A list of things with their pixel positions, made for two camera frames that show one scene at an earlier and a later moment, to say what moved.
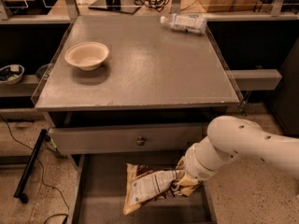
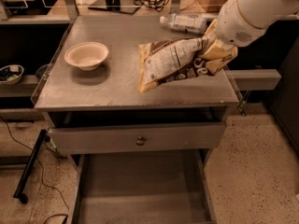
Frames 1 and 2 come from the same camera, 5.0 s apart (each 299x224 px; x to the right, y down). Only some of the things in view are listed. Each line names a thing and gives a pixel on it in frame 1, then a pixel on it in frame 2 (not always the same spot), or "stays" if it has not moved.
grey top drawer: x=149 y=140 stays
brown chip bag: x=147 y=184 -> x=169 y=60
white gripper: x=196 y=168 -> x=234 y=22
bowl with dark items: x=11 y=74 stays
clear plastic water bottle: x=188 y=22 stays
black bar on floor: x=21 y=185 stays
